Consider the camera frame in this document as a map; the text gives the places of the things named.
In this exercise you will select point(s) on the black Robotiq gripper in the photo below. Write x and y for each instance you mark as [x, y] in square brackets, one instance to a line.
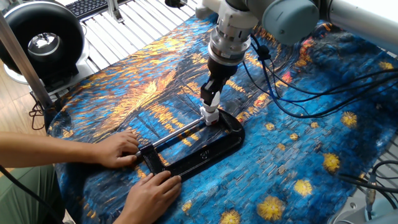
[221, 70]

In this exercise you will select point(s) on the white light bulb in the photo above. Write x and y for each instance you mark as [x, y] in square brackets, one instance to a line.
[214, 101]

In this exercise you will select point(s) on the white lamp socket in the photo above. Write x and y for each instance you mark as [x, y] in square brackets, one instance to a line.
[210, 116]

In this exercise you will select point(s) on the black C-clamp with silver screw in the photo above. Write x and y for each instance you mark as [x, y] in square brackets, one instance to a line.
[205, 154]

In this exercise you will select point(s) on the person's right forearm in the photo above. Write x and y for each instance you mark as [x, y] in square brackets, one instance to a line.
[124, 220]

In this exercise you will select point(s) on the person's left forearm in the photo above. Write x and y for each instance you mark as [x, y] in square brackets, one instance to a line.
[43, 151]

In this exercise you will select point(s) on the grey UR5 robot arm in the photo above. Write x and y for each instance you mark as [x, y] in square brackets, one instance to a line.
[357, 21]

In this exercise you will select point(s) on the person's left hand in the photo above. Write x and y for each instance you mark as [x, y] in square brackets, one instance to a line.
[116, 149]

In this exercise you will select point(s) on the person's right hand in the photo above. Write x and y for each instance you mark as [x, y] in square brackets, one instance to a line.
[150, 196]

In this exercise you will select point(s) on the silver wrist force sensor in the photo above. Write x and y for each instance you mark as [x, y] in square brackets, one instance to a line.
[228, 45]

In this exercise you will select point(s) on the starry night painting tablecloth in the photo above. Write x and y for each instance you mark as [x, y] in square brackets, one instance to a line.
[280, 124]

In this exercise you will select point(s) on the white vented wrist housing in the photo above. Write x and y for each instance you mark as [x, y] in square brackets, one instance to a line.
[230, 12]

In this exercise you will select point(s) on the black computer keyboard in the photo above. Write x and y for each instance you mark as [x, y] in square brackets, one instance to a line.
[87, 7]

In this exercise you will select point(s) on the green trousers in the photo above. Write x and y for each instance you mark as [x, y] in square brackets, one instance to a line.
[18, 199]

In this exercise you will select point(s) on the aluminium upright bracket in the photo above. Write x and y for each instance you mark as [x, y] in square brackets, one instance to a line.
[114, 11]

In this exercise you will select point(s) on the aluminium frame bar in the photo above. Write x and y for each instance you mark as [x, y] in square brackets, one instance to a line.
[21, 59]

